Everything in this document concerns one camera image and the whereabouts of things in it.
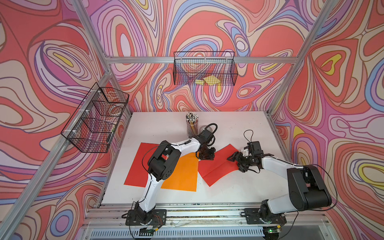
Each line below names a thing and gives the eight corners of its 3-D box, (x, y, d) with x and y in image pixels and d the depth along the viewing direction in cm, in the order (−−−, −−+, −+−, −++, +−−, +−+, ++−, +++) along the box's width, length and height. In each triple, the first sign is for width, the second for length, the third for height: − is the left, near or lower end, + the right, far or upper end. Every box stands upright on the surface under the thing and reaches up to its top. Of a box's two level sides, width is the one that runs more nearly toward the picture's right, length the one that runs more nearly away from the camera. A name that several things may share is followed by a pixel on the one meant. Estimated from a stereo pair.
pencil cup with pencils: (187, 137, 106) (186, 120, 92) (187, 128, 111) (186, 112, 97) (197, 137, 106) (198, 120, 92) (197, 128, 111) (198, 112, 97)
